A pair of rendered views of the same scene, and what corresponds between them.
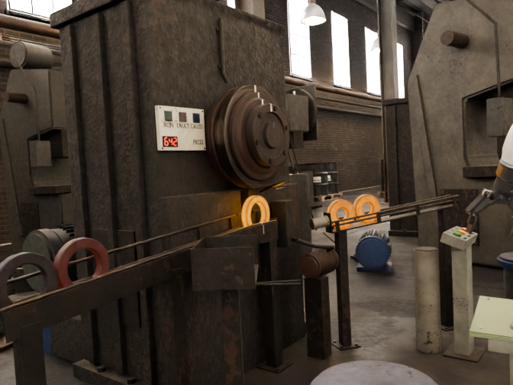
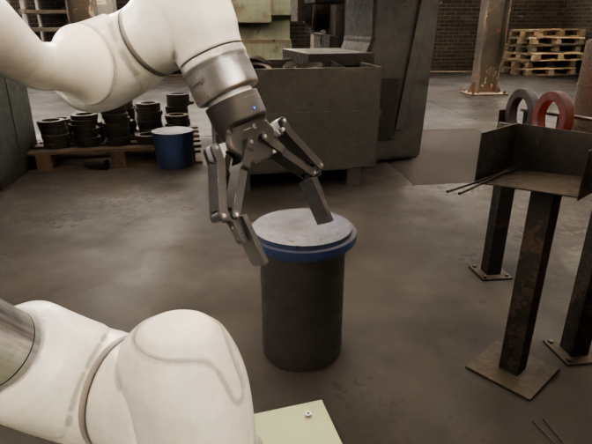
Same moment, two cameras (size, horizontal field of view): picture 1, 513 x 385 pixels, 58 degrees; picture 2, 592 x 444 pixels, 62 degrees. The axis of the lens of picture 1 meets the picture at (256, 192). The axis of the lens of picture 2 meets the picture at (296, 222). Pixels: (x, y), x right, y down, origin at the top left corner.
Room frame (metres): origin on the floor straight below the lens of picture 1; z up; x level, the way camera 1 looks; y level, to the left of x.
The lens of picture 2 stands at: (2.05, -1.24, 0.99)
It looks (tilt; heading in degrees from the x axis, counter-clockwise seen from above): 22 degrees down; 135
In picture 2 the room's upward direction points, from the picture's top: straight up
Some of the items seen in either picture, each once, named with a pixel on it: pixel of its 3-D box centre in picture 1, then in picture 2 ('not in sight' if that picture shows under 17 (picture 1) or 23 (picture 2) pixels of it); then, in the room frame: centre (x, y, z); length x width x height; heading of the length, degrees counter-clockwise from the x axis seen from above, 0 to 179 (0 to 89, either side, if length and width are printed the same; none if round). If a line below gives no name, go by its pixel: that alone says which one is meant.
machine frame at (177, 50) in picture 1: (190, 189); not in sight; (2.44, 0.35, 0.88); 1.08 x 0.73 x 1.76; 142
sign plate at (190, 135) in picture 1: (182, 129); not in sight; (1.98, 0.30, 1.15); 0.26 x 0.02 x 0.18; 142
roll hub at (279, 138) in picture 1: (269, 135); not in sight; (2.12, -0.07, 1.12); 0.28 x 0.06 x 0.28; 142
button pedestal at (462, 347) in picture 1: (462, 291); not in sight; (2.27, -0.99, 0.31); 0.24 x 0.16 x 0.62; 142
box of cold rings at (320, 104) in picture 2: not in sight; (287, 115); (-0.41, 1.15, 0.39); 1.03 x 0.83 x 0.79; 56
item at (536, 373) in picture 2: (231, 342); (524, 261); (1.61, 0.11, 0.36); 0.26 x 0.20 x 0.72; 177
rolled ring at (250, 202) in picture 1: (256, 215); not in sight; (2.18, 0.01, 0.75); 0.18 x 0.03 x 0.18; 142
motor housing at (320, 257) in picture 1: (321, 302); not in sight; (2.36, -0.30, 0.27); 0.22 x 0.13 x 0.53; 142
